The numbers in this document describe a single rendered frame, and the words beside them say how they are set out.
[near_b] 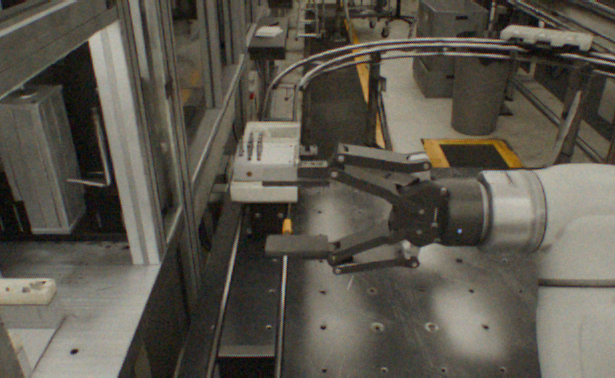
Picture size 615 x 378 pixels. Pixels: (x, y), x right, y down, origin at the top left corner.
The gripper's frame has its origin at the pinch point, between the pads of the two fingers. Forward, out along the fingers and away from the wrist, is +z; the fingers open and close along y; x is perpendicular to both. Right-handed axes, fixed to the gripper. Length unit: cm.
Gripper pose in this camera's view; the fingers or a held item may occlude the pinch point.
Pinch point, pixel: (288, 212)
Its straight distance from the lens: 58.0
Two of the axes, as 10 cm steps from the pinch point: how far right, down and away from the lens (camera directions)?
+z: -10.0, 0.0, 0.0
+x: 0.0, 4.9, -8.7
